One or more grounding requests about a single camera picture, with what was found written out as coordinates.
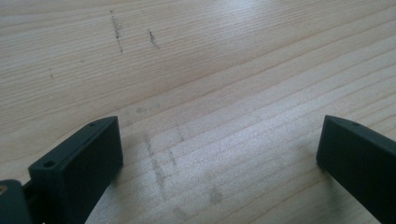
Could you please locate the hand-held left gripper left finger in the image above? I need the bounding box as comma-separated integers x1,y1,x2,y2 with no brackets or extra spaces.
28,115,124,224

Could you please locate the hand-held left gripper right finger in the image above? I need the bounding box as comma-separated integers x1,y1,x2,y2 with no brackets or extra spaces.
316,115,396,224

